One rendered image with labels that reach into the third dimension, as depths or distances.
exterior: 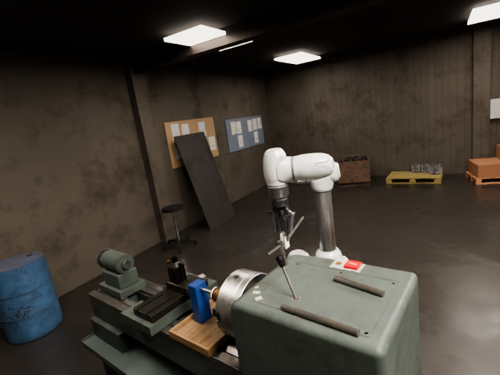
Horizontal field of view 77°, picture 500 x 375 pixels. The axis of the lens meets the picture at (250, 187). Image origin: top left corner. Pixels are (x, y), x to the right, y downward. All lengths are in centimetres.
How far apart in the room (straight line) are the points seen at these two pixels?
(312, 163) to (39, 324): 356
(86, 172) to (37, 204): 78
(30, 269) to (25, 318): 49
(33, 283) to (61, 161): 166
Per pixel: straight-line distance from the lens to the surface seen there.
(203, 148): 645
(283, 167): 130
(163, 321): 198
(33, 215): 478
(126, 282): 245
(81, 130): 512
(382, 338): 110
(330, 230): 195
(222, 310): 150
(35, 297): 414
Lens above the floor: 194
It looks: 12 degrees down
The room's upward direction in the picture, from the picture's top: 8 degrees counter-clockwise
